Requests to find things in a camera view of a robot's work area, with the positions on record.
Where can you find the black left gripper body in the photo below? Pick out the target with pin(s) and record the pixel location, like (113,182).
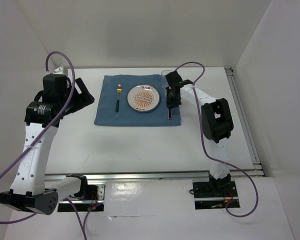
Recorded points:
(64,97)

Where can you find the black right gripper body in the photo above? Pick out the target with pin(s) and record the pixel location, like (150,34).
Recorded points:
(170,87)

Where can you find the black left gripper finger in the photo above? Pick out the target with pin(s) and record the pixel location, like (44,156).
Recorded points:
(85,95)
(75,106)

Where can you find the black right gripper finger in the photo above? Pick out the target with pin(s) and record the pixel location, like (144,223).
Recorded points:
(169,98)
(177,97)

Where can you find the clear plastic cup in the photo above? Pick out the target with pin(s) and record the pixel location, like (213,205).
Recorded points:
(164,82)

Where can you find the silver table knife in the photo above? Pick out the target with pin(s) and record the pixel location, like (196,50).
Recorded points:
(170,113)

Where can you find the orange sunburst patterned plate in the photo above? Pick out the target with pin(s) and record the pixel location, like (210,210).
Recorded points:
(143,98)

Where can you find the blue cloth placemat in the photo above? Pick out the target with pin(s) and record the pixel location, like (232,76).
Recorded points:
(126,116)

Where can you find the gold fork dark handle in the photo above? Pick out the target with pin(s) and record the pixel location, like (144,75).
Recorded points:
(119,91)

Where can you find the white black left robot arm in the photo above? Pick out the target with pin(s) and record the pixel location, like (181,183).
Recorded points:
(28,192)

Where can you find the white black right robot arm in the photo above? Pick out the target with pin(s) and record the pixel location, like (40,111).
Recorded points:
(216,125)

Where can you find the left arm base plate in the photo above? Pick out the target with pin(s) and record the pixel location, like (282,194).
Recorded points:
(93,200)

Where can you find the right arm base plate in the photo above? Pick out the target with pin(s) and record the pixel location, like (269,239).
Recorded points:
(206,199)

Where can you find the aluminium right side rail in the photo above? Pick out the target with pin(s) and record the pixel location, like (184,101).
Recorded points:
(257,166)

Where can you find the aluminium rail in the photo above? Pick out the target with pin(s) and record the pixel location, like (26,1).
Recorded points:
(157,175)
(257,166)

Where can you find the aluminium front rail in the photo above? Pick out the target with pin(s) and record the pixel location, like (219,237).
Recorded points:
(157,175)

